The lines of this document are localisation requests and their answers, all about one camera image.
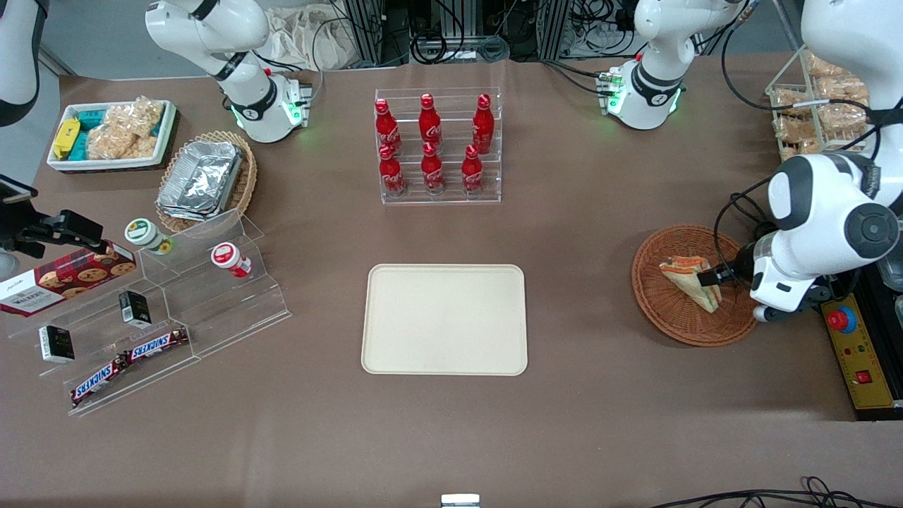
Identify triangular sandwich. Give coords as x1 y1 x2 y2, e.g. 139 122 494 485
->
659 255 724 314

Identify round brown wicker basket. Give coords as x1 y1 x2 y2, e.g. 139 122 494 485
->
631 224 764 348

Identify oval tan wicker basket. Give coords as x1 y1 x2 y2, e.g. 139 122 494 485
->
154 130 259 234

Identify cream rectangular tray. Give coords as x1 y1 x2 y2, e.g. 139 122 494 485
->
360 263 529 377

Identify red tartan cookie box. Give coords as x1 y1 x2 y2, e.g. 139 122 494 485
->
0 241 138 319

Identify white rectangular bin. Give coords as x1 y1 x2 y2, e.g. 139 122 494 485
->
45 99 178 174

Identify green lid yogurt cup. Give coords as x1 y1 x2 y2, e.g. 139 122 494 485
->
124 218 174 255

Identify yellow snack packet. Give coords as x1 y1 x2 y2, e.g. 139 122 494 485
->
52 118 81 161

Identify small black box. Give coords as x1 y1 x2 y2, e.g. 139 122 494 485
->
38 324 76 364
118 290 152 329

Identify clear bag of crackers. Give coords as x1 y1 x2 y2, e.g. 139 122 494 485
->
87 123 159 161
104 97 165 136

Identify teal snack box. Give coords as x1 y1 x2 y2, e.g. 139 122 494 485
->
71 106 108 161

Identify clear acrylic stepped stand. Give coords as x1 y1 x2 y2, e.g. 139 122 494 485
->
6 274 200 418
136 207 294 358

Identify yellow control panel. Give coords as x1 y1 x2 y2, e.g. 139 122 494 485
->
821 293 901 412

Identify aluminium foil container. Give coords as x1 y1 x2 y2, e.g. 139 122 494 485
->
156 140 245 224

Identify tan snack bag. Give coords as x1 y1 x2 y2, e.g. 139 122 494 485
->
806 52 849 78
815 105 870 136
811 75 870 107
772 115 820 143

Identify Snickers chocolate bar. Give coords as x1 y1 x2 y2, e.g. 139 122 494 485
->
69 355 130 409
126 327 191 362

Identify red lid yogurt cup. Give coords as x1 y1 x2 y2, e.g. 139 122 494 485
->
210 241 253 279

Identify red cola bottle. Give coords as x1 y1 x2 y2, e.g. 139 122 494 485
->
471 93 495 153
378 144 407 198
461 144 485 194
418 93 443 146
420 141 446 194
374 98 402 155

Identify clear acrylic bottle rack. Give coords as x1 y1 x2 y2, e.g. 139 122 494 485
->
373 86 504 206

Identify beige cloth bag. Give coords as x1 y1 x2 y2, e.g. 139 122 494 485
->
264 6 368 72

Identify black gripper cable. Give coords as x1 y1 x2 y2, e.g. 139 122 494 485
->
712 175 778 283

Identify wire basket with bread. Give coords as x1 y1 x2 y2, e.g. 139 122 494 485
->
765 44 873 164

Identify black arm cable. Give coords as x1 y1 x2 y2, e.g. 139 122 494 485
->
719 0 891 153

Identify black floor cables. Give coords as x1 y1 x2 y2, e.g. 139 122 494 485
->
648 476 903 508

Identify black base cables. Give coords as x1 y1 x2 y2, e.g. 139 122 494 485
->
542 59 616 97

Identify aluminium frame rack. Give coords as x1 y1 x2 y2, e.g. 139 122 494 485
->
341 0 574 68

